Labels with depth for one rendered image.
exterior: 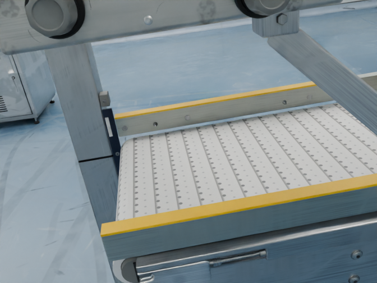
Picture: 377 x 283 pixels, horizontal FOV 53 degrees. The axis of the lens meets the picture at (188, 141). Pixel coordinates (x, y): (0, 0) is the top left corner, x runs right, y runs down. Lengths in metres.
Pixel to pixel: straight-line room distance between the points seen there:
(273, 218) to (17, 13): 0.27
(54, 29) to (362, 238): 0.35
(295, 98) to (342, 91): 0.32
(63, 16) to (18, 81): 2.86
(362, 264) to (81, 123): 0.43
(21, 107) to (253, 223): 2.87
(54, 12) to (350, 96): 0.22
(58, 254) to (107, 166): 1.14
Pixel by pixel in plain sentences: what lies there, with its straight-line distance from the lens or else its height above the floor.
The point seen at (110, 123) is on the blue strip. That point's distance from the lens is 0.60.
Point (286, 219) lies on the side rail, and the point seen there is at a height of 0.85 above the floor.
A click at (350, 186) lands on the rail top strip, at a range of 0.39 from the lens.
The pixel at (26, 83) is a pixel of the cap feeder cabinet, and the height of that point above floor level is 0.34.
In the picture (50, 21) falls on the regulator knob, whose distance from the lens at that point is 0.23.
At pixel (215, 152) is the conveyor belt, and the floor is 0.83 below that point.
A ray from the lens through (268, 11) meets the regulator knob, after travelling 0.23.
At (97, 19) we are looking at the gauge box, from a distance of 0.24.
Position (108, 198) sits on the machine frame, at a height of 0.71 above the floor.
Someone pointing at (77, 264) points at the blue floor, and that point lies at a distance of 1.67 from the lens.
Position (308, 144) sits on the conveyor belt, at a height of 0.83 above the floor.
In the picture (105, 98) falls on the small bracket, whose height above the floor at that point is 0.90.
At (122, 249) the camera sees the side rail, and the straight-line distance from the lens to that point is 0.37.
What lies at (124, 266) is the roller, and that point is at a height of 0.82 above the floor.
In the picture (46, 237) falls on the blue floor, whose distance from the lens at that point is 1.88.
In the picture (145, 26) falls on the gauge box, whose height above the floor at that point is 1.05.
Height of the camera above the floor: 1.09
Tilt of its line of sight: 27 degrees down
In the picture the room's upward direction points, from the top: 8 degrees counter-clockwise
